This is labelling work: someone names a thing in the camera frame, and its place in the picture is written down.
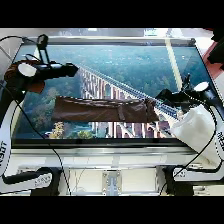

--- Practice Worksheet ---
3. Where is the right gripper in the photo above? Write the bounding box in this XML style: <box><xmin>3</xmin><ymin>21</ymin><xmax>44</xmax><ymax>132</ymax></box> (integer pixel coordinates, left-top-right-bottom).
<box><xmin>155</xmin><ymin>88</ymin><xmax>183</xmax><ymax>105</ymax></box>

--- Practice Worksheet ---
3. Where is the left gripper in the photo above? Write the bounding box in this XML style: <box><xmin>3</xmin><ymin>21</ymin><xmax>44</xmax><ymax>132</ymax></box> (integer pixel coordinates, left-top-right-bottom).
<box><xmin>61</xmin><ymin>62</ymin><xmax>81</xmax><ymax>78</ymax></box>

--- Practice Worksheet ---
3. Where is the white garment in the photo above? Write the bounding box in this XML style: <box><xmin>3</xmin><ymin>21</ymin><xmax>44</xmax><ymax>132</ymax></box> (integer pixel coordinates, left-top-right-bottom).
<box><xmin>170</xmin><ymin>105</ymin><xmax>222</xmax><ymax>165</ymax></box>

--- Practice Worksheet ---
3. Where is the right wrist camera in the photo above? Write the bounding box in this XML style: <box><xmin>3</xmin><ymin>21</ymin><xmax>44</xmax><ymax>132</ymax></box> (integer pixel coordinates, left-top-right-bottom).
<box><xmin>180</xmin><ymin>74</ymin><xmax>193</xmax><ymax>93</ymax></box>

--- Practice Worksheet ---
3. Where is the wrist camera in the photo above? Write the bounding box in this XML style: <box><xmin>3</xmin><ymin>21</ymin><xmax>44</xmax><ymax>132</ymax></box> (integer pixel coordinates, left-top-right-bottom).
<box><xmin>180</xmin><ymin>74</ymin><xmax>193</xmax><ymax>93</ymax></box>
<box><xmin>35</xmin><ymin>33</ymin><xmax>52</xmax><ymax>65</ymax></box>

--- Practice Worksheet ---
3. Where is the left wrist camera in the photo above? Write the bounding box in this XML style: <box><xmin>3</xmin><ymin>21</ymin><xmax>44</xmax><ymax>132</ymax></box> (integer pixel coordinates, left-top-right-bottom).
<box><xmin>35</xmin><ymin>33</ymin><xmax>52</xmax><ymax>65</ymax></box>

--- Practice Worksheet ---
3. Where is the silver frame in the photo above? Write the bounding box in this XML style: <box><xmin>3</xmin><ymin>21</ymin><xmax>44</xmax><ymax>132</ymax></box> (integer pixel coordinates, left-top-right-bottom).
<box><xmin>0</xmin><ymin>34</ymin><xmax>224</xmax><ymax>197</ymax></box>

